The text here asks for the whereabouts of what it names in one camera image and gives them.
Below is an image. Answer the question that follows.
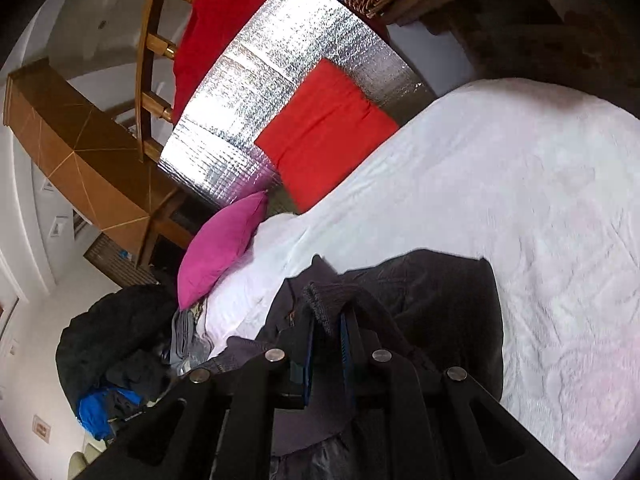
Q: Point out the black quilted jacket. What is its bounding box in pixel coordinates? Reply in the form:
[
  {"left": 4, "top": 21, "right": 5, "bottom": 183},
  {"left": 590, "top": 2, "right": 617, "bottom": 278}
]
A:
[{"left": 207, "top": 249, "right": 503, "bottom": 480}]

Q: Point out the black puffer coat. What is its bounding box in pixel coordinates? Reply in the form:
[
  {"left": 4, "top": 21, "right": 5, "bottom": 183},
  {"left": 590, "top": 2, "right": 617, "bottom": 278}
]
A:
[{"left": 55, "top": 284, "right": 181, "bottom": 411}]

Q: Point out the grey garment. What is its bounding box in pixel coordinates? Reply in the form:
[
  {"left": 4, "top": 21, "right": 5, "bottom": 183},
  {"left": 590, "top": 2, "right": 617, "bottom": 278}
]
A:
[{"left": 170, "top": 305, "right": 213, "bottom": 376}]

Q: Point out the silver foil insulation board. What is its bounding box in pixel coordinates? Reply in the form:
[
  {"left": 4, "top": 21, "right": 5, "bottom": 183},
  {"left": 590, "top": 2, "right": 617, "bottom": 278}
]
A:
[{"left": 159, "top": 0, "right": 436, "bottom": 211}]

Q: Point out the pink pillow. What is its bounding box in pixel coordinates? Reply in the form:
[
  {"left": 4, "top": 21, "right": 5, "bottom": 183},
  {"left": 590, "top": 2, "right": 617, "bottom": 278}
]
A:
[{"left": 177, "top": 191, "right": 271, "bottom": 310}]

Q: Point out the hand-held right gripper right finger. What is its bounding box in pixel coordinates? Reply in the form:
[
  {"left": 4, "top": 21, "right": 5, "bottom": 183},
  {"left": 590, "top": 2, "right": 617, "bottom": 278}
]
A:
[{"left": 340, "top": 304, "right": 577, "bottom": 480}]

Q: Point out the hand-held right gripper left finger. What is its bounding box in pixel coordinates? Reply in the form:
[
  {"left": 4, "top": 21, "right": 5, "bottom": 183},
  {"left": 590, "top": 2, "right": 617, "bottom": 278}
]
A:
[{"left": 75, "top": 310, "right": 317, "bottom": 480}]

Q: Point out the wooden table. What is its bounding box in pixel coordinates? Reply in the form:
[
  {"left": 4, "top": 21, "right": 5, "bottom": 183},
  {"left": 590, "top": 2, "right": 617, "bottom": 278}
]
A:
[{"left": 385, "top": 0, "right": 640, "bottom": 91}]

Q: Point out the blue jacket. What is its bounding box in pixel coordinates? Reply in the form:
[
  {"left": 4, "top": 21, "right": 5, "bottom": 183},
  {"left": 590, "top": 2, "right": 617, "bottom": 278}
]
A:
[{"left": 77, "top": 387, "right": 146, "bottom": 441}]

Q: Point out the red pillow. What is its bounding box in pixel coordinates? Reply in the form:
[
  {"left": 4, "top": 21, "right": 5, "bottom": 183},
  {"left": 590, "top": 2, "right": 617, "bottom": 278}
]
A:
[{"left": 255, "top": 58, "right": 401, "bottom": 215}]

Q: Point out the red cloth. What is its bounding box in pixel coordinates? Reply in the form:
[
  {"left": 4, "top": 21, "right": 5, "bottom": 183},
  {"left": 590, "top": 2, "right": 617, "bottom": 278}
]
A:
[{"left": 171, "top": 0, "right": 293, "bottom": 126}]

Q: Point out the beige leather sofa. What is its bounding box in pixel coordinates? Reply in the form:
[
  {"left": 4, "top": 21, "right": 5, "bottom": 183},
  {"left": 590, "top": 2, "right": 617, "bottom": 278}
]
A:
[{"left": 67, "top": 437, "right": 116, "bottom": 480}]

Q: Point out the brown window blind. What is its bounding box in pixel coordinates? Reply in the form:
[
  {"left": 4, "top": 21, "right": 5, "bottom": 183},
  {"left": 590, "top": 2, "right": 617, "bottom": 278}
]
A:
[{"left": 84, "top": 235, "right": 161, "bottom": 286}]

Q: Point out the brown wooden wardrobe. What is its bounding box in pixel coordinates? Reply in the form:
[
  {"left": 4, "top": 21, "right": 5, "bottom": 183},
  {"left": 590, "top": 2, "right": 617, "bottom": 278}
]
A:
[{"left": 4, "top": 57, "right": 168, "bottom": 256}]

